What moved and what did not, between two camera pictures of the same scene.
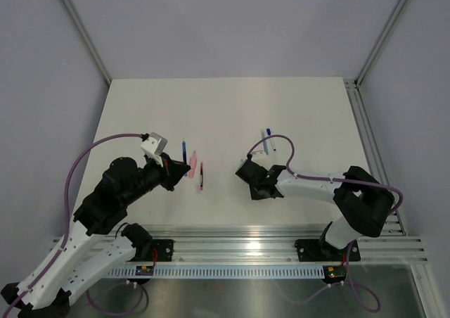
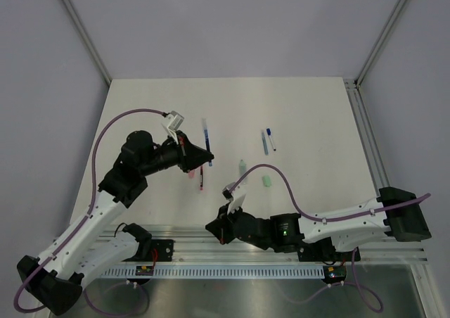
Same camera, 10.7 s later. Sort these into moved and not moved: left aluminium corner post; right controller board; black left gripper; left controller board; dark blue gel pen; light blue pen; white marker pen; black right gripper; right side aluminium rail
Moved: black right gripper; dark blue gel pen; black left gripper
Not moved: white marker pen; right side aluminium rail; left controller board; left aluminium corner post; light blue pen; right controller board
